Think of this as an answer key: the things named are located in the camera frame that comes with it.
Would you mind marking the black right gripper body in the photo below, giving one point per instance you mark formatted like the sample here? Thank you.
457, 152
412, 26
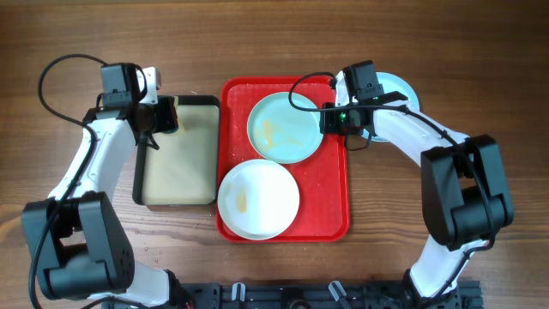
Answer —
333, 122

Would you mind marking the white round plate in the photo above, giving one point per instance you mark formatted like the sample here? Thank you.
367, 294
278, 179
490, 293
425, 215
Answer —
258, 199

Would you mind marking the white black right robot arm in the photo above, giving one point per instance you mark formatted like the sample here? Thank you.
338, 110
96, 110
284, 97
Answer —
465, 195

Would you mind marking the black tray of soapy water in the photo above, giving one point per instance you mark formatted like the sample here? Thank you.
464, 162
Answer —
183, 171

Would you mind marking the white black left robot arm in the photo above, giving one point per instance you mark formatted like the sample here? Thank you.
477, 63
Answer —
78, 247

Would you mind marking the light blue round plate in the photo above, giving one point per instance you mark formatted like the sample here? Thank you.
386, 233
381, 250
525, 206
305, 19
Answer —
284, 128

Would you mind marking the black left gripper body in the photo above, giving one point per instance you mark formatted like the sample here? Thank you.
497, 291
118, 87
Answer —
167, 114

